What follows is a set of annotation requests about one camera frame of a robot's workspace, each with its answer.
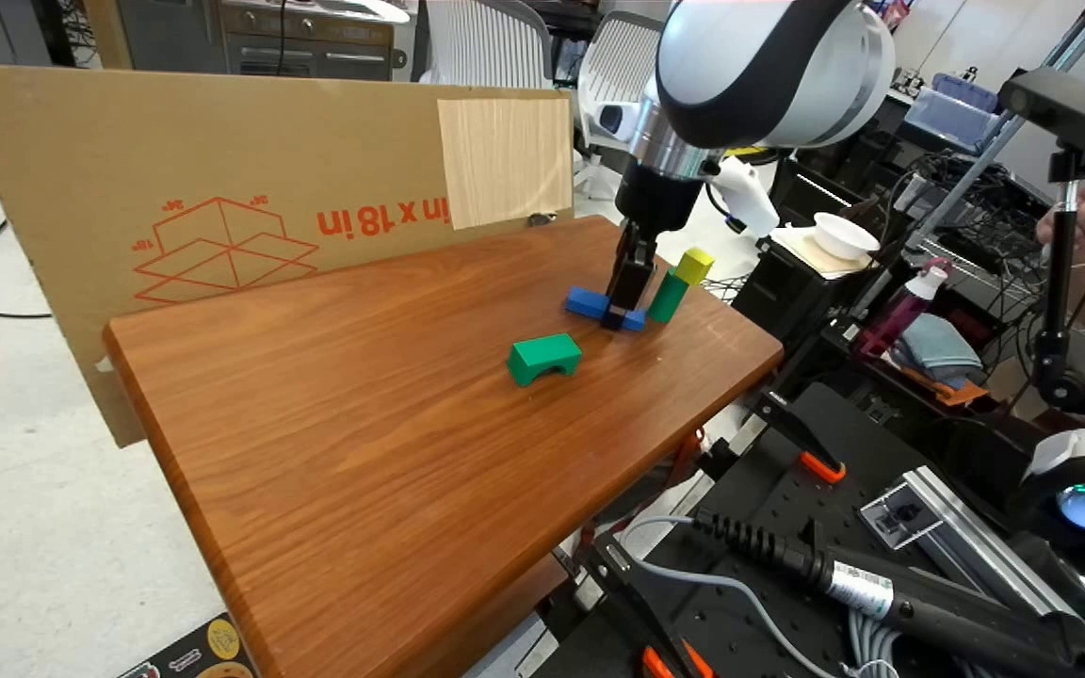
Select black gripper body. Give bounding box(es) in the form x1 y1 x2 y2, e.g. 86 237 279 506
614 158 704 246

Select blue rectangular block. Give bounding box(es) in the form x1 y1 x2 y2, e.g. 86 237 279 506
561 286 650 334

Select yellow cube block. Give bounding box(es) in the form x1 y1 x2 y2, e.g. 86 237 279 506
670 246 718 290

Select green arch block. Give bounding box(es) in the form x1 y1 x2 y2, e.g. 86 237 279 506
505 331 582 387

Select operator hand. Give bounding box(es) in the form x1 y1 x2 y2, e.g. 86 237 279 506
1032 172 1085 261

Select white bowl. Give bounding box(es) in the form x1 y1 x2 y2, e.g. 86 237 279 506
809 206 883 262

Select black clamp orange tip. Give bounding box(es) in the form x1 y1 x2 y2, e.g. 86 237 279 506
755 387 852 490

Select pink bottle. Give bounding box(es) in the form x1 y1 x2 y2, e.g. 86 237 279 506
857 262 953 358

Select grey blue cloth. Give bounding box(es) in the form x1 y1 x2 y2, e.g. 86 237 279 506
899 311 988 380

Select printed marker tag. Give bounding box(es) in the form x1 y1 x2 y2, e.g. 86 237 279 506
857 487 947 555

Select cardboard box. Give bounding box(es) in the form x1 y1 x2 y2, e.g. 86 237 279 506
0 64 576 447

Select black sticker panel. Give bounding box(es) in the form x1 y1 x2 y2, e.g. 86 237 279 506
113 609 257 678

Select grey cable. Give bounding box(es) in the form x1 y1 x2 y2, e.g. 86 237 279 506
601 512 849 678

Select black clamp orange handles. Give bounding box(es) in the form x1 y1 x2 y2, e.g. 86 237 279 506
582 540 724 678

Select black camera stand pole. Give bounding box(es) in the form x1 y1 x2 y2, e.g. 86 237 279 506
1030 143 1085 405

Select black camera on stand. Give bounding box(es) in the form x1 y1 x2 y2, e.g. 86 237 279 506
998 69 1085 172

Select black corrugated hose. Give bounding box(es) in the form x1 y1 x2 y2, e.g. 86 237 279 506
679 508 1085 674

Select aluminium extrusion rail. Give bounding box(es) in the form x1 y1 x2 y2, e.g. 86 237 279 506
903 463 1085 678

